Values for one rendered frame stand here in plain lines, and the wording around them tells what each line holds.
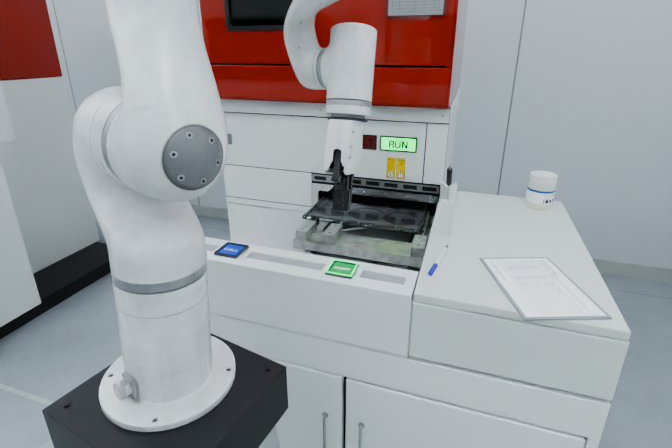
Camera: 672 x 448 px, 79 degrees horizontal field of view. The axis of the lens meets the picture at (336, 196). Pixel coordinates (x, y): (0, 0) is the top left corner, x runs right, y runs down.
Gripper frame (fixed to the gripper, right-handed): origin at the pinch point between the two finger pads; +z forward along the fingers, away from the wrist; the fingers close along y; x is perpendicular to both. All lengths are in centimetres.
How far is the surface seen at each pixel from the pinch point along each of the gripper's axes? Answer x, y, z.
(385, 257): 4.1, -30.0, 19.1
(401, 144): 1, -57, -10
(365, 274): 4.8, -4.2, 15.4
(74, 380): -133, -50, 103
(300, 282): -7.3, 0.7, 17.6
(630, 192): 118, -214, 11
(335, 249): -9.9, -29.9, 19.0
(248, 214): -57, -64, 21
